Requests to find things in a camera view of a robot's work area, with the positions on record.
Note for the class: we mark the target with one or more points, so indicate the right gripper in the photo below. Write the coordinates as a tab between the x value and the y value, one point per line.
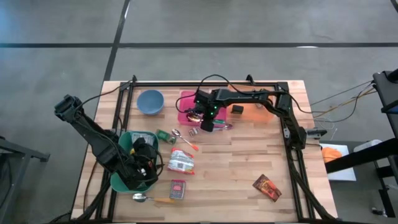
207	125

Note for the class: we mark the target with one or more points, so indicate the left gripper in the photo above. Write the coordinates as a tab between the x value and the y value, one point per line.
144	161

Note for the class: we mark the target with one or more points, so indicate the white orange ramen packet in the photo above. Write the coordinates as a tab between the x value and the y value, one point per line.
181	160

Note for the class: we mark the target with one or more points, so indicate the red patterned tin box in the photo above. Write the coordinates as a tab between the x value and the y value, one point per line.
177	189

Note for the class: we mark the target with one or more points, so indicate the brown orange snack packet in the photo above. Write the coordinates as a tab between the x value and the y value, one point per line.
267	187

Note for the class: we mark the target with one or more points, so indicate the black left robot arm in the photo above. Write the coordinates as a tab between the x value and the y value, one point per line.
90	133

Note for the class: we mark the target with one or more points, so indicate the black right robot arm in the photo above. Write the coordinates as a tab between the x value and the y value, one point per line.
248	95

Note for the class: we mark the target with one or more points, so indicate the pink plastic bin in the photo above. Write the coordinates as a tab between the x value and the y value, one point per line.
188	105

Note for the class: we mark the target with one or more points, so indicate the green plastic bin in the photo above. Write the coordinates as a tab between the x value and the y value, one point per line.
124	140

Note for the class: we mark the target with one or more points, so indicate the small green packet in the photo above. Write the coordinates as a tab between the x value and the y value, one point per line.
164	135

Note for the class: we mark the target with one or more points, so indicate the orange plastic bin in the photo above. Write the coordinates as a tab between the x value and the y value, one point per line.
255	116

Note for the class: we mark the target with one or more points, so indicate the blue bowl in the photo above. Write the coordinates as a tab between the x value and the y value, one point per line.
150	101

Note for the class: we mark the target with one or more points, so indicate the grey metal table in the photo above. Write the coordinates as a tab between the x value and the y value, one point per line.
18	149

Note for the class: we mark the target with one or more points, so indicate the orange cloth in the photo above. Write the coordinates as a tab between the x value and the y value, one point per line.
331	154

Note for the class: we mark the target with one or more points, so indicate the white paper sheet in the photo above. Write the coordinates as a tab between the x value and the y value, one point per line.
342	171

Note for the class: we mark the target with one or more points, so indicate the white plastic container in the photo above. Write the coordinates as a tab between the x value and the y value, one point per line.
367	144

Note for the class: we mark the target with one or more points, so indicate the black metal desk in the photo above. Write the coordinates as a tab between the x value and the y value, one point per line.
387	90

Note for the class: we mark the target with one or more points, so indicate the small black device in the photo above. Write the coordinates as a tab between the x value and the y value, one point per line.
379	212

